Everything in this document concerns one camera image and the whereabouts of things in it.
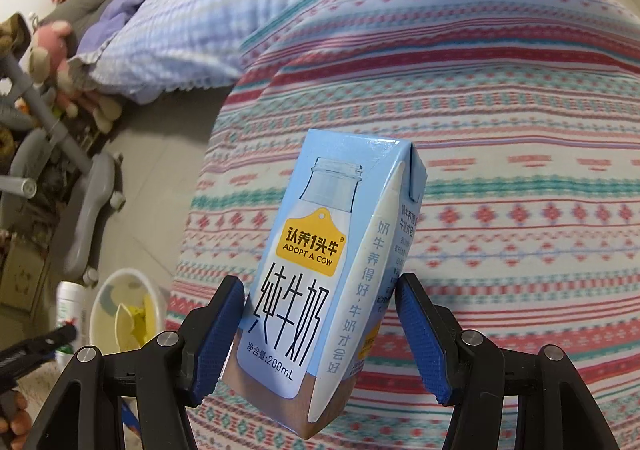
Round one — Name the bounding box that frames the light blue milk carton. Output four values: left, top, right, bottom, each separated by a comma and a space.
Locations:
224, 129, 427, 439

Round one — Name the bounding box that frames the yellow crushed paper cup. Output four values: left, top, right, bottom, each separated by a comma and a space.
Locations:
114, 294, 156, 352

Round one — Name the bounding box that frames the white trash bin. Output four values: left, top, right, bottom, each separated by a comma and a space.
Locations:
89, 268, 167, 355

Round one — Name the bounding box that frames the person hand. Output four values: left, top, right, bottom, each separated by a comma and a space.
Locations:
0, 390, 32, 450

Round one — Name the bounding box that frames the white bottle with green label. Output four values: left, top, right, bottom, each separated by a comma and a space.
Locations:
55, 281, 88, 370

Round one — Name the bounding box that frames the pink plush monkey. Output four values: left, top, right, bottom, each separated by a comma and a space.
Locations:
28, 20, 122, 135

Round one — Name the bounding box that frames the patterned striped tablecloth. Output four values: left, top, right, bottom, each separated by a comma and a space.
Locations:
167, 0, 639, 449

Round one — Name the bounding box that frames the blue checked quilt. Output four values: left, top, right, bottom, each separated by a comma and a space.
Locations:
70, 0, 299, 104

